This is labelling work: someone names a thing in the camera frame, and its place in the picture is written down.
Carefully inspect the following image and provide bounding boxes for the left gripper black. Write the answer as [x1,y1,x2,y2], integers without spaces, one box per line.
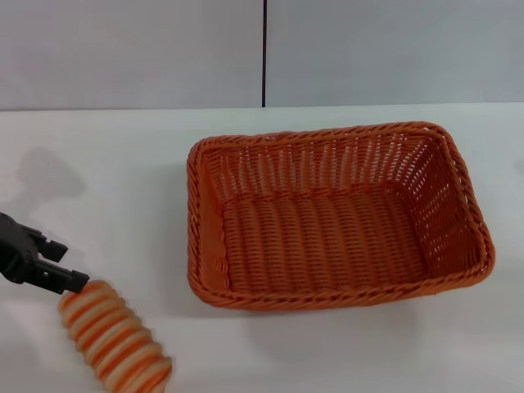
[0,211,90,295]

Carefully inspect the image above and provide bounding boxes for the orange white striped bread roll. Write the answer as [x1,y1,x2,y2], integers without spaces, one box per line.
[58,279,174,393]

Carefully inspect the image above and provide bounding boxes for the orange woven plastic basket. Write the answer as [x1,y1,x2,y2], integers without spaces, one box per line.
[186,120,497,316]

